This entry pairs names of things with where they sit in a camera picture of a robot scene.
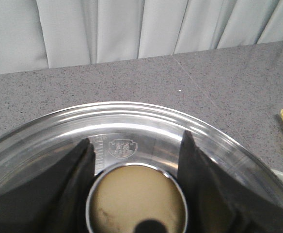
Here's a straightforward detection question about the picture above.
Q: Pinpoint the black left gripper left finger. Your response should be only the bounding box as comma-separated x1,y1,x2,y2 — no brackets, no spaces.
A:
0,138,95,233

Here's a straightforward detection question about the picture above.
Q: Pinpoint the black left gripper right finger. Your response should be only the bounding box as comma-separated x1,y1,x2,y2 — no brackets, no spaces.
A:
177,131,283,233

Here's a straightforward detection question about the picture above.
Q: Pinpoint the glass pot lid steel rim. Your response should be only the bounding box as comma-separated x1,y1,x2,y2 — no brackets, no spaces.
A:
0,102,283,233

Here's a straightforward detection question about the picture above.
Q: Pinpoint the white curtain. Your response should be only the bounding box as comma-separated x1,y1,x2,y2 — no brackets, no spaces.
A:
0,0,283,74

